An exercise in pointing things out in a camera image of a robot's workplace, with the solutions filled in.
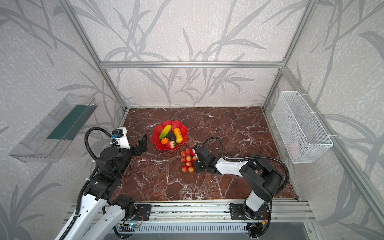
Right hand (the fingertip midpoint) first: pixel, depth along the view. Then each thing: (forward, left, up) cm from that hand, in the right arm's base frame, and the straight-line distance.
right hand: (196, 159), depth 91 cm
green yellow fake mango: (+20, +22, +3) cm, 30 cm away
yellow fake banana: (+14, +12, +2) cm, 19 cm away
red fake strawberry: (+9, +16, +4) cm, 19 cm away
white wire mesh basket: (-5, -47, +33) cm, 57 cm away
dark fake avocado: (+16, +17, +2) cm, 23 cm away
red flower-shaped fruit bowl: (+21, +27, +1) cm, 35 cm away
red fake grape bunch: (-1, +4, +5) cm, 7 cm away
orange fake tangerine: (+12, +21, +3) cm, 24 cm away
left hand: (+2, +25, +29) cm, 38 cm away
